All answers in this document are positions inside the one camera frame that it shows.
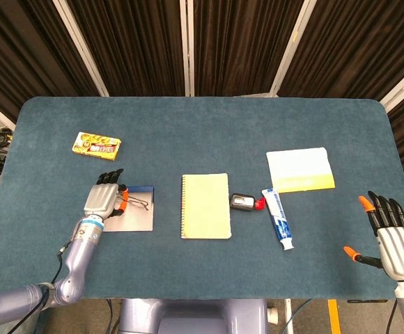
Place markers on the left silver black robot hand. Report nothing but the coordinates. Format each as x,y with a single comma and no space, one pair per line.
101,200

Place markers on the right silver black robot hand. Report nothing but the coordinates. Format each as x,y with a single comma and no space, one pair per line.
400,250

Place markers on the blue-edged card with glasses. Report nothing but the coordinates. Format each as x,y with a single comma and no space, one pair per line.
136,219

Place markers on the wire-frame eyeglasses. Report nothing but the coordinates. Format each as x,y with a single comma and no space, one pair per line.
141,203

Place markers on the left lavender robot arm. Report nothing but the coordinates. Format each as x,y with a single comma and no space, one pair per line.
80,250

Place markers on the yellow red food box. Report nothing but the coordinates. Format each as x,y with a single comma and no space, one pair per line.
95,146

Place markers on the yellow floor tape strip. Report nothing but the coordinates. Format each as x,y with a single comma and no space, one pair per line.
334,316

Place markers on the yellow spiral notebook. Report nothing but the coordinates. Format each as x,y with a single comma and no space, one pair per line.
205,205

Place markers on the blue velvet table cover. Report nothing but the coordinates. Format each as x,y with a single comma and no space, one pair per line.
188,271

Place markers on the blue white toothpaste tube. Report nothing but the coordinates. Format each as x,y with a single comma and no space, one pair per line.
278,219

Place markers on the white table leg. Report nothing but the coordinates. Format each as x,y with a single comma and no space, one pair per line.
288,316

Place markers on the white yellow flat pouch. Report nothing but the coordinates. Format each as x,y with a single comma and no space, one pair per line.
299,167

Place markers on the lavender robot torso base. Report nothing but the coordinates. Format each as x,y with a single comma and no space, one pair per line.
195,316

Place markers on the dark brown pleated curtain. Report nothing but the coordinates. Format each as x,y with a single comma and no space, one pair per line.
244,45
136,45
362,41
24,52

